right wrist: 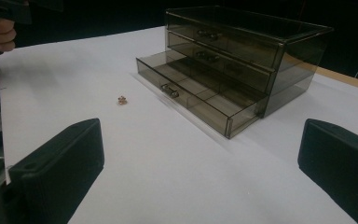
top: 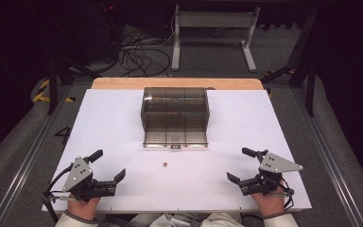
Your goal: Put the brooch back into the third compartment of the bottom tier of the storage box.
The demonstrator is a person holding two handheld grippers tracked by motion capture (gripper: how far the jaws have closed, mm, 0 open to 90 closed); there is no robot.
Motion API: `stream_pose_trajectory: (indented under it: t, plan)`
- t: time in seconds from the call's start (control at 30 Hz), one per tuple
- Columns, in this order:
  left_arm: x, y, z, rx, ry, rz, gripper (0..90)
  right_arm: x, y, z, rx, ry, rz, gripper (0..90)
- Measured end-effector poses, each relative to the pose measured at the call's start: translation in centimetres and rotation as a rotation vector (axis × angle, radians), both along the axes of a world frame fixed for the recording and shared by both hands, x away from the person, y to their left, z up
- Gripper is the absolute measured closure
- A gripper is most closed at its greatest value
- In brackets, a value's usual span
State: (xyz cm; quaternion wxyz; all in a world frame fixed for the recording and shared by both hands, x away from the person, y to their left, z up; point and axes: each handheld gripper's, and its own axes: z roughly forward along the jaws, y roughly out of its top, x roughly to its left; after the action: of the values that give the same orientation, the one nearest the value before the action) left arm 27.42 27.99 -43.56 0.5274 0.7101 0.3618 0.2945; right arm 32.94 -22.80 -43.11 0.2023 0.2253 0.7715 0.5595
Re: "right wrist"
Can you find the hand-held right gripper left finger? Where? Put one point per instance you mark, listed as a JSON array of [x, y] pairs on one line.
[[59, 165]]

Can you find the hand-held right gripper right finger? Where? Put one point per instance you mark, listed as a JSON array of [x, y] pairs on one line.
[[341, 161]]

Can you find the smoky clear drawer organizer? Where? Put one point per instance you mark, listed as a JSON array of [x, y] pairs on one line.
[[254, 53]]

